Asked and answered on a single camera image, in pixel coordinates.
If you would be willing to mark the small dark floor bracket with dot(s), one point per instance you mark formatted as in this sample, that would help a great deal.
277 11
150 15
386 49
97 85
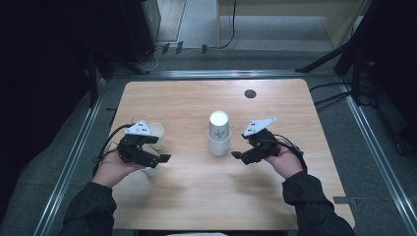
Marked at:
165 48
204 49
179 47

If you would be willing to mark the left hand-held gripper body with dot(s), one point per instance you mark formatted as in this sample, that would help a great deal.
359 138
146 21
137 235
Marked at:
131 150

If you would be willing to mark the black tripod stand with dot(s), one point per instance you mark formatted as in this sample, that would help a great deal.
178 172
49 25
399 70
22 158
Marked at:
319 60

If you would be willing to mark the black cabinet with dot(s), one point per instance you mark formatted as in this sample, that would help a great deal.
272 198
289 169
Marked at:
137 26

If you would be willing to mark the dark round table grommet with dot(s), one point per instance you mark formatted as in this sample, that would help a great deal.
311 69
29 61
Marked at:
250 93

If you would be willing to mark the grey tape strip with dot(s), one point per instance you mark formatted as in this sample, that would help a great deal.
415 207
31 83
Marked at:
341 200

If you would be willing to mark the stack of white paper cups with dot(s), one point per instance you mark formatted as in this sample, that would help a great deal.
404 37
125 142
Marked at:
219 141

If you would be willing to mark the person's right hand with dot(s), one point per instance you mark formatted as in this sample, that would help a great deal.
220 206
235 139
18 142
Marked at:
288 164

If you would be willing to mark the metal floor rail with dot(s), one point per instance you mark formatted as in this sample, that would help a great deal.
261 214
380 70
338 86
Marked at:
213 74
377 147
65 170

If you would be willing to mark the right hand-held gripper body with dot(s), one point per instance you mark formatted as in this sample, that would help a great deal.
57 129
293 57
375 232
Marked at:
262 141

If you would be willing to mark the black upright stand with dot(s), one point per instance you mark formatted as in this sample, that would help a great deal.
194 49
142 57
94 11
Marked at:
93 78

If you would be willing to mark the person's left hand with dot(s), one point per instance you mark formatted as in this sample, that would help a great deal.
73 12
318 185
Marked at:
109 170

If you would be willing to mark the light wooden furniture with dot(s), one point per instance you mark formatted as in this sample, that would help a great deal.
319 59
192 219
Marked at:
341 23

